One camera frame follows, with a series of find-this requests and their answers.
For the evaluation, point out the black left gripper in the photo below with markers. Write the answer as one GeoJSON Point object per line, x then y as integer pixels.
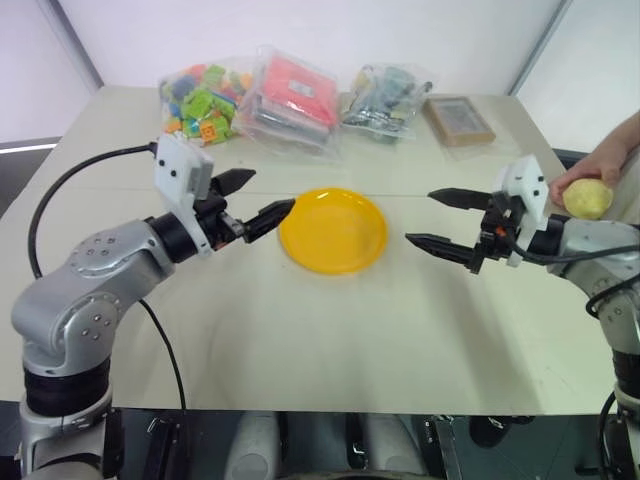
{"type": "Point", "coordinates": [216, 215]}

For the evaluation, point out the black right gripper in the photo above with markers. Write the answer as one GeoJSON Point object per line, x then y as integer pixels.
{"type": "Point", "coordinates": [496, 230]}

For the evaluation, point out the yellow lemon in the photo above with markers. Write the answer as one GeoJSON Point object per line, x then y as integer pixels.
{"type": "Point", "coordinates": [588, 198]}

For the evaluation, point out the bare person forearm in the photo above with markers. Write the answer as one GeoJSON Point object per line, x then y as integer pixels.
{"type": "Point", "coordinates": [625, 131]}

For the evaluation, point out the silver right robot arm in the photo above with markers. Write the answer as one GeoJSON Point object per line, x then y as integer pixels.
{"type": "Point", "coordinates": [600, 260]}

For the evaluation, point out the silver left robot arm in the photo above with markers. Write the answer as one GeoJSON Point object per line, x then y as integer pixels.
{"type": "Point", "coordinates": [85, 280]}

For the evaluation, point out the yellow plastic plate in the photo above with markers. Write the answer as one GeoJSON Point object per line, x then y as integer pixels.
{"type": "Point", "coordinates": [333, 230]}

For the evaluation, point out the bare person hand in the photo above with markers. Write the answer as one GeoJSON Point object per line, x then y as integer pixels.
{"type": "Point", "coordinates": [595, 167]}

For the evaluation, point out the brown framed flat box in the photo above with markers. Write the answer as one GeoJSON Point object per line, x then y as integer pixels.
{"type": "Point", "coordinates": [459, 120]}

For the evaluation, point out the bag of red pink packets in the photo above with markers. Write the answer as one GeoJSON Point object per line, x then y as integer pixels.
{"type": "Point", "coordinates": [295, 100]}

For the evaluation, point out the bag of colourful toy blocks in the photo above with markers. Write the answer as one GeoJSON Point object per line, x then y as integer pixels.
{"type": "Point", "coordinates": [200, 102]}

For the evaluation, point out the bag of grey green items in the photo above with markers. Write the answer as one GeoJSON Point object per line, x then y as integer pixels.
{"type": "Point", "coordinates": [382, 100]}

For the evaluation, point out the dark robot body below table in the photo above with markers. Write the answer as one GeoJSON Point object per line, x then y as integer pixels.
{"type": "Point", "coordinates": [320, 445]}

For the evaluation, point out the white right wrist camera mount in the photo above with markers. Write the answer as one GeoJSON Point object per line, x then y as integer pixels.
{"type": "Point", "coordinates": [525, 195]}

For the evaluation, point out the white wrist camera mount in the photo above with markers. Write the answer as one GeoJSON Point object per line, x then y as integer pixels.
{"type": "Point", "coordinates": [525, 195]}
{"type": "Point", "coordinates": [177, 170]}

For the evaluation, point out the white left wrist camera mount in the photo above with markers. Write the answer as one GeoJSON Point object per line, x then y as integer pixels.
{"type": "Point", "coordinates": [177, 170]}

